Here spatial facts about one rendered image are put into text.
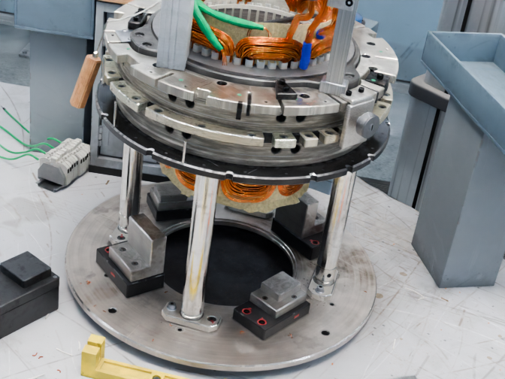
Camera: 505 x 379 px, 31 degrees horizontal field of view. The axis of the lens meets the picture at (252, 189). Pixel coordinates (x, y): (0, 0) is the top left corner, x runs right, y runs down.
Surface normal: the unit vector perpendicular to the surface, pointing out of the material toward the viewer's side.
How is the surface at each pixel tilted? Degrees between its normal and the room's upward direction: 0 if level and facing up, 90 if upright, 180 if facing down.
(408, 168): 90
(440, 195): 90
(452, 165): 90
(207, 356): 0
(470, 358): 0
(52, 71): 90
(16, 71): 0
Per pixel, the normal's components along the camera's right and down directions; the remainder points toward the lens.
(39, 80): -0.09, 0.51
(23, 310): 0.75, 0.42
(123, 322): 0.13, -0.85
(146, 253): -0.82, 0.20
